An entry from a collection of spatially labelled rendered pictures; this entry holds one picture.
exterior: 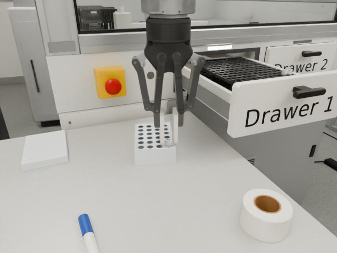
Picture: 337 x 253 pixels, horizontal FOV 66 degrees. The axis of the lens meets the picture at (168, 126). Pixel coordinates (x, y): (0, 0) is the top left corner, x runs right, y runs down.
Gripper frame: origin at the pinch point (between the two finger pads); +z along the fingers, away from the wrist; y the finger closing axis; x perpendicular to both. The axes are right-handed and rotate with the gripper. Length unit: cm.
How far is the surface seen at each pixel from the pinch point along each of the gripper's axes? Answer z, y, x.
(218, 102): -2.5, 11.7, 5.9
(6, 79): 76, -189, 317
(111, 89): -3.3, -12.4, 14.6
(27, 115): 84, -123, 208
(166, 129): 4.7, 0.2, 8.1
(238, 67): -6.1, 21.2, 22.0
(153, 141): 4.4, -3.1, 1.9
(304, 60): -4, 50, 37
